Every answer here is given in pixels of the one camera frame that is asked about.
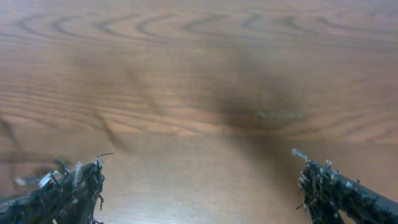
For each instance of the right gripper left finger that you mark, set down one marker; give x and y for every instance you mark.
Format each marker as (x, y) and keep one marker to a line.
(69, 199)

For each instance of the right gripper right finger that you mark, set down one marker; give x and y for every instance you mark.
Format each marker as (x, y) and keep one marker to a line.
(326, 193)

